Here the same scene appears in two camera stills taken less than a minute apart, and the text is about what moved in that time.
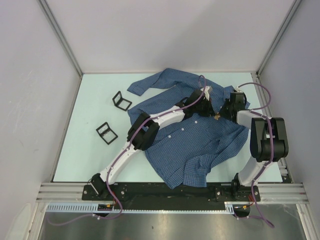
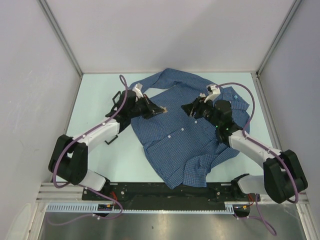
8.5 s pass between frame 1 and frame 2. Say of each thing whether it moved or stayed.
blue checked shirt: stayed
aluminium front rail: stayed
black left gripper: moved
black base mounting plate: stayed
